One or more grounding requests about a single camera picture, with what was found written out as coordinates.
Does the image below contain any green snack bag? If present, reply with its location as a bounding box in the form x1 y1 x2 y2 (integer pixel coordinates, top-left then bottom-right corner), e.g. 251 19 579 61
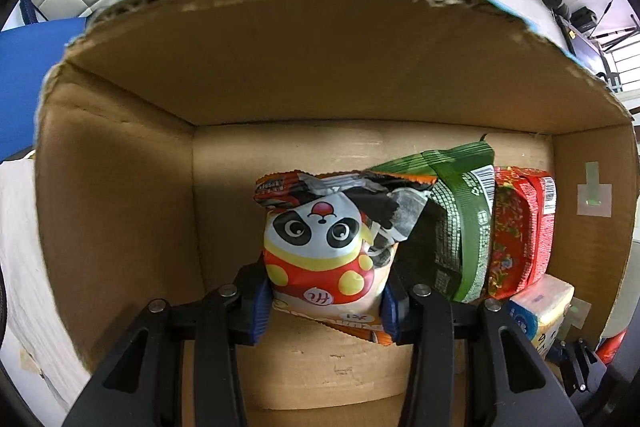
367 141 497 304

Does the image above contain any blue chair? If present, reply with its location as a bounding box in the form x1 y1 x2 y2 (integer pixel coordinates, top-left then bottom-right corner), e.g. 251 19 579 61
0 17 88 162

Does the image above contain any white cloth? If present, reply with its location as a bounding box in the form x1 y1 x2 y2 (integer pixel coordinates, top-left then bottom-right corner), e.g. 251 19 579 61
0 154 91 418

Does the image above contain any red snack bag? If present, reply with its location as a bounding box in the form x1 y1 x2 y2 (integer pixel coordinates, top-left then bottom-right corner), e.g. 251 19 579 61
485 165 558 302

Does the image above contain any white blue tissue pack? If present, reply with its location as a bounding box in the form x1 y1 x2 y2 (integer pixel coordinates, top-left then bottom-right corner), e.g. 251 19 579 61
507 274 576 355

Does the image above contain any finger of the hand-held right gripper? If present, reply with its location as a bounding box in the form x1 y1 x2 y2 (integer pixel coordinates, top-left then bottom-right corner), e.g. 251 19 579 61
547 337 608 403

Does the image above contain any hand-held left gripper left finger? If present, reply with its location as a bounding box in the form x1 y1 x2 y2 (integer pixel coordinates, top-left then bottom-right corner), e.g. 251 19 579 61
62 261 274 427

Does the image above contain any panda print snack bag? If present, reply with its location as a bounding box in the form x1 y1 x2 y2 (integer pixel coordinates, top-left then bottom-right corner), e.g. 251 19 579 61
254 171 435 346

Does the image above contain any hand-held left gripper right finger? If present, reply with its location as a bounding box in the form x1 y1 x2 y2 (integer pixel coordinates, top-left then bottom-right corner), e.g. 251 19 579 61
378 267 585 427

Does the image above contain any brown cardboard box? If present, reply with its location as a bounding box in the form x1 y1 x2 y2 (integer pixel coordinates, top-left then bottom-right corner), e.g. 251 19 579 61
34 0 640 427

